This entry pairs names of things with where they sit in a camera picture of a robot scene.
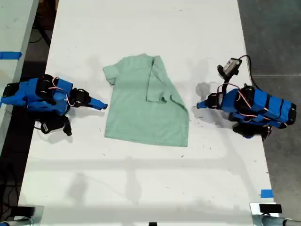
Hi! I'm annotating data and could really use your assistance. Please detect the white side table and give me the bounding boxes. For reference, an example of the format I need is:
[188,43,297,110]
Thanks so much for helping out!
[0,0,40,132]

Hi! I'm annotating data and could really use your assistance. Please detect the pale green T-shirt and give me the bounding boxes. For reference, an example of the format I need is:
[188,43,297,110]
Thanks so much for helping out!
[103,53,190,148]

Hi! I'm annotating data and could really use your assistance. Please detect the long blue tape strip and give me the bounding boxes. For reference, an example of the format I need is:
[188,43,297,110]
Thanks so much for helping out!
[0,50,23,60]

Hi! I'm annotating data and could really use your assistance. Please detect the black camera stalk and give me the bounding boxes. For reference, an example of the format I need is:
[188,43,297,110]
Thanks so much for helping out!
[217,65,236,83]

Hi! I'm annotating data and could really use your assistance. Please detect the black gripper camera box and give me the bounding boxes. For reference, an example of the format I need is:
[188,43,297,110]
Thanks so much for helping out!
[40,116,72,137]
[222,57,243,76]

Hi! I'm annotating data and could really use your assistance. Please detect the small black box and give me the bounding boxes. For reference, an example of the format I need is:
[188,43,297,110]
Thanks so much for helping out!
[259,204,283,214]
[13,205,36,214]

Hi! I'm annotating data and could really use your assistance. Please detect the metal table clamp bracket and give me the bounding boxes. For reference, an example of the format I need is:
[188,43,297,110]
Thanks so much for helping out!
[11,205,45,221]
[249,202,283,226]

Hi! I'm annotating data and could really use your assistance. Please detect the small blue tape patch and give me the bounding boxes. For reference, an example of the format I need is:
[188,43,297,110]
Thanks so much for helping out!
[260,188,274,199]

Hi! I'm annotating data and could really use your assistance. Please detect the red white servo wire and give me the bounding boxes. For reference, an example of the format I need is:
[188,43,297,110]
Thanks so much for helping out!
[236,86,271,123]
[52,77,74,107]

